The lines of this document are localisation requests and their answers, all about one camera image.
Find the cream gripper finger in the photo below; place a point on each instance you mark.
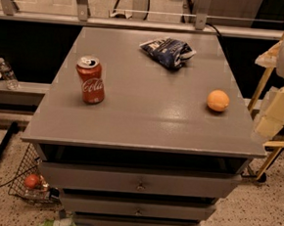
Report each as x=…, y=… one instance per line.
x=270, y=119
x=268, y=59

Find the orange fruit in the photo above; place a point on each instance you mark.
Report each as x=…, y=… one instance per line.
x=218, y=101

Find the red coca-cola can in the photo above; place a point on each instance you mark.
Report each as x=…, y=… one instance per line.
x=89, y=70

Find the blue chip bag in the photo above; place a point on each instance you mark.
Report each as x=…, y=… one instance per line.
x=168, y=52

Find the green packet on floor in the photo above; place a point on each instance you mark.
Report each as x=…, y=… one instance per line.
x=57, y=225

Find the red apple in basket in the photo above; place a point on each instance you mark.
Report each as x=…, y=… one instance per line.
x=31, y=181

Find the clear plastic water bottle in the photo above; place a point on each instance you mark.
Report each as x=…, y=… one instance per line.
x=8, y=75

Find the black wire basket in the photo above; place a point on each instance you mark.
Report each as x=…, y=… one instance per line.
x=42, y=194

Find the metal railing frame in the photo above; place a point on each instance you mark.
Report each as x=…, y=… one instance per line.
x=81, y=14

